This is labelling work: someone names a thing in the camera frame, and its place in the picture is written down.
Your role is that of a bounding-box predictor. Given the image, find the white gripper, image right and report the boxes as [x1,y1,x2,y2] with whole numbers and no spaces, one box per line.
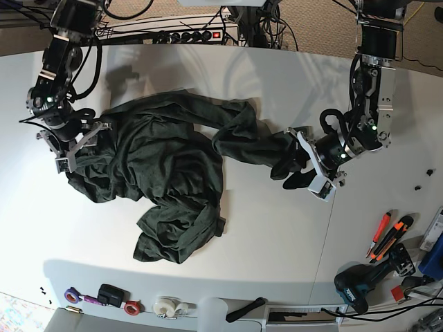
[270,127,346,201]

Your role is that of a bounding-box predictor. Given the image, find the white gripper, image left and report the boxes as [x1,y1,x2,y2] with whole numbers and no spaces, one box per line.
[37,121,112,173]

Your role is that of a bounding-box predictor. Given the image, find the dark green t-shirt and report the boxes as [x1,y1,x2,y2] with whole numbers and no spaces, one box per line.
[66,91,291,264]

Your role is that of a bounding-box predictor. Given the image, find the orange black utility knife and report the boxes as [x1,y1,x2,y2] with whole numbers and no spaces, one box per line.
[369,215,414,264]

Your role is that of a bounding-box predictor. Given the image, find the purple tape roll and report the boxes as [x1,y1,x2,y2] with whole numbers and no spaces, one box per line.
[64,287,82,304]

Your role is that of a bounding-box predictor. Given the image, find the red square tag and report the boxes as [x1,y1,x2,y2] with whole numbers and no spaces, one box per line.
[390,285,405,302]

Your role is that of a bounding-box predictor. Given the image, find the red tape roll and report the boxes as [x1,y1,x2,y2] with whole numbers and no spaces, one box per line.
[124,301,142,316]

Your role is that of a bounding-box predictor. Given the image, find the blue box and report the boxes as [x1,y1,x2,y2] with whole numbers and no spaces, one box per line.
[418,235,443,280]

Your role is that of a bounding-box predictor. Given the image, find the white plastic cup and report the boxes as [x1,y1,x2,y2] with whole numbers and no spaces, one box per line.
[197,297,228,332]

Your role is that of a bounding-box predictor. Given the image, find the teal black cordless drill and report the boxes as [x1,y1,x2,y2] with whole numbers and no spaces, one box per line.
[334,243,416,315]

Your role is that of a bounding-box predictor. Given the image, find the black action camera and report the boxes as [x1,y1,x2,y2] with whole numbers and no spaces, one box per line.
[97,284,125,308]

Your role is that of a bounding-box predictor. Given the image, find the black power strip red switch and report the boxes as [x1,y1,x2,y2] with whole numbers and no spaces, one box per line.
[152,30,223,45]

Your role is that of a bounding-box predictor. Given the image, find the yellow cable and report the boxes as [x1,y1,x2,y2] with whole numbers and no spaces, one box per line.
[403,0,428,27]

